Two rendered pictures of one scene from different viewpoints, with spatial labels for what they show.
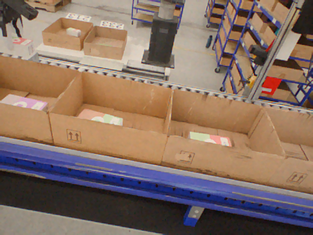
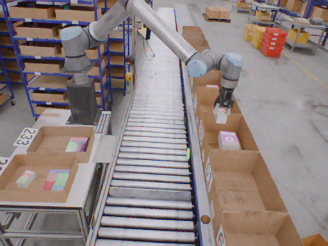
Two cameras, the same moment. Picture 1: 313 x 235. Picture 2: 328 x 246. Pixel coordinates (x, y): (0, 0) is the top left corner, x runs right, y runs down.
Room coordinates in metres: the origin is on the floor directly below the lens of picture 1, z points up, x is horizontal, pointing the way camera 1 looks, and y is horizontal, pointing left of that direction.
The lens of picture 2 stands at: (1.08, 1.75, 1.89)
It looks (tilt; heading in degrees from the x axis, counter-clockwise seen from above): 34 degrees down; 270
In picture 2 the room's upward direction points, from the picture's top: 4 degrees clockwise
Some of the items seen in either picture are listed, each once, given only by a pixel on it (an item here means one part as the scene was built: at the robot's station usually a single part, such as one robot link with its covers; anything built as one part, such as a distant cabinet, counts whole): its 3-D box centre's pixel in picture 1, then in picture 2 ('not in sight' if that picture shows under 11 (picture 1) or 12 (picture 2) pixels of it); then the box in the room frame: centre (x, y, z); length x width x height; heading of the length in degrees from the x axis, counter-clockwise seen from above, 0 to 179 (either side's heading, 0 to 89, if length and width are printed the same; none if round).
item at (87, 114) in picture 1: (98, 128); not in sight; (0.65, 0.22, 0.92); 0.16 x 0.11 x 0.07; 84
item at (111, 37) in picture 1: (107, 41); (63, 143); (1.77, 0.51, 0.80); 0.38 x 0.28 x 0.10; 7
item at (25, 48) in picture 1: (18, 46); (220, 115); (0.75, 0.54, 1.15); 0.10 x 0.06 x 0.05; 91
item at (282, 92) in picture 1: (266, 82); (87, 80); (2.09, -0.97, 0.59); 0.40 x 0.30 x 0.10; 179
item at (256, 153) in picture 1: (215, 134); (208, 86); (0.70, -0.24, 0.96); 0.39 x 0.29 x 0.17; 91
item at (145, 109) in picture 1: (117, 116); (214, 108); (0.69, 0.15, 0.96); 0.39 x 0.29 x 0.17; 91
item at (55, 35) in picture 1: (69, 33); (39, 177); (1.79, 0.82, 0.80); 0.38 x 0.28 x 0.10; 4
